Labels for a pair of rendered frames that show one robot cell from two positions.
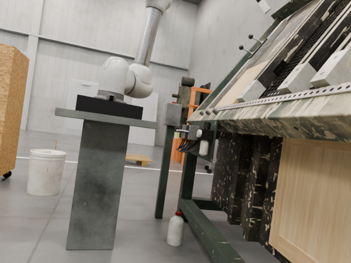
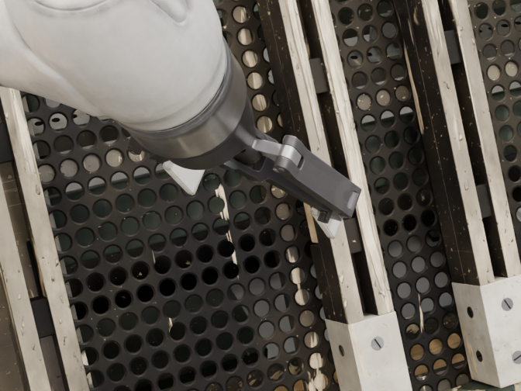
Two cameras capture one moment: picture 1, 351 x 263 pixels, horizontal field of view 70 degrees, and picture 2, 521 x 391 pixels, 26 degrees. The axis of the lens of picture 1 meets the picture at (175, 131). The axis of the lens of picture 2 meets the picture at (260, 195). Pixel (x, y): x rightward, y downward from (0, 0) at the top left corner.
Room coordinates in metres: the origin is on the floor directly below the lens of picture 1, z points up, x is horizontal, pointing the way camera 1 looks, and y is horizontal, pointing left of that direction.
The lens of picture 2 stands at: (1.25, 0.48, 1.89)
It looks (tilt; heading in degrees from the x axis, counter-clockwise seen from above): 36 degrees down; 258
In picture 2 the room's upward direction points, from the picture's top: straight up
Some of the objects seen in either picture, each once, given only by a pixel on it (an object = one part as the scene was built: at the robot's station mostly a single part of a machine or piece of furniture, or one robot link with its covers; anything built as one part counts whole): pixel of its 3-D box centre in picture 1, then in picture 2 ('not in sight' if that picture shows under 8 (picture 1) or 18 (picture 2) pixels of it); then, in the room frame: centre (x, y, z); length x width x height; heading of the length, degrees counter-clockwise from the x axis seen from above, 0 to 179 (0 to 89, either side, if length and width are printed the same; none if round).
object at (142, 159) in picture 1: (118, 157); not in sight; (4.79, 1.00, 0.05); 1.20 x 0.83 x 0.11; 104
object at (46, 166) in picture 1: (47, 166); not in sight; (2.29, 1.12, 0.24); 0.32 x 0.30 x 0.47; 17
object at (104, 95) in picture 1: (110, 97); not in sight; (1.48, 0.41, 0.86); 0.22 x 0.18 x 0.06; 18
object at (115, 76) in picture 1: (115, 75); not in sight; (1.51, 0.40, 0.99); 0.18 x 0.16 x 0.22; 146
